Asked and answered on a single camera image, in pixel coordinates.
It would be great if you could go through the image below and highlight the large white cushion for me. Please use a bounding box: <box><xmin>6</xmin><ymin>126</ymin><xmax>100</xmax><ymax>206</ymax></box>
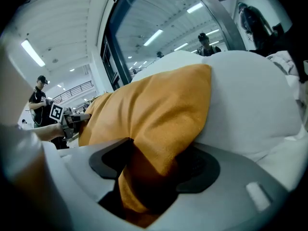
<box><xmin>131</xmin><ymin>50</ymin><xmax>303</xmax><ymax>162</ymax></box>

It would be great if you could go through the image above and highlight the metal framed glass panel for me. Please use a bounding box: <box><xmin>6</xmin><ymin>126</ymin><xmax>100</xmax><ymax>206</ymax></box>
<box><xmin>100</xmin><ymin>0</ymin><xmax>247</xmax><ymax>91</ymax></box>

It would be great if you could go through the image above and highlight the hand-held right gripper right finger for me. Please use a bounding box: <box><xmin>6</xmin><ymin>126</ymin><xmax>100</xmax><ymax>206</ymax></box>
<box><xmin>148</xmin><ymin>142</ymin><xmax>290</xmax><ymax>231</ymax></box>

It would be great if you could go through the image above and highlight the crumpled white cloth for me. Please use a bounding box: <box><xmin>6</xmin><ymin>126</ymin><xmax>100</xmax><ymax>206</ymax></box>
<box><xmin>266</xmin><ymin>51</ymin><xmax>300</xmax><ymax>77</ymax></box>

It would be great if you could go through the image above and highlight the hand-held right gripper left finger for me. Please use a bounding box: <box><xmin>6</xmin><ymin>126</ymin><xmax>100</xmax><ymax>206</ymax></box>
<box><xmin>41</xmin><ymin>137</ymin><xmax>135</xmax><ymax>205</ymax></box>

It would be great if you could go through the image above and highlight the long ceiling lamp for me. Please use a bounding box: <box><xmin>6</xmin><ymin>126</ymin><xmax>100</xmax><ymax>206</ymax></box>
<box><xmin>20</xmin><ymin>39</ymin><xmax>46</xmax><ymax>68</ymax></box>

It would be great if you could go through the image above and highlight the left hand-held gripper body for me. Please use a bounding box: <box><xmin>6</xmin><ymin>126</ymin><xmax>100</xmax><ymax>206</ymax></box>
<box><xmin>49</xmin><ymin>102</ymin><xmax>84</xmax><ymax>140</ymax></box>

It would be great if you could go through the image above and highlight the white seat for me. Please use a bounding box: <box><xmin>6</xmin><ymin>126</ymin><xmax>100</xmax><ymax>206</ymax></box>
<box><xmin>250</xmin><ymin>76</ymin><xmax>308</xmax><ymax>192</ymax></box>

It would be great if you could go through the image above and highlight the person's left forearm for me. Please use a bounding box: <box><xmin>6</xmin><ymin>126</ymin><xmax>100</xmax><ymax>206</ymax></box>
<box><xmin>35</xmin><ymin>122</ymin><xmax>64</xmax><ymax>142</ymax></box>

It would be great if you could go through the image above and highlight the orange pillow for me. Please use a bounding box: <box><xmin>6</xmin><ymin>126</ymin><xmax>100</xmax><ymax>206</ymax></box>
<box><xmin>78</xmin><ymin>63</ymin><xmax>213</xmax><ymax>228</ymax></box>

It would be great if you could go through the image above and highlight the dark balcony railing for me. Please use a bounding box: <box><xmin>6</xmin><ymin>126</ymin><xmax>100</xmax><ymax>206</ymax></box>
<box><xmin>52</xmin><ymin>80</ymin><xmax>94</xmax><ymax>103</ymax></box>

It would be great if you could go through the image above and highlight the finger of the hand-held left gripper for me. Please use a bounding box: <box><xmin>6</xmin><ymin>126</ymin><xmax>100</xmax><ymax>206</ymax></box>
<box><xmin>69</xmin><ymin>113</ymin><xmax>91</xmax><ymax>121</ymax></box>

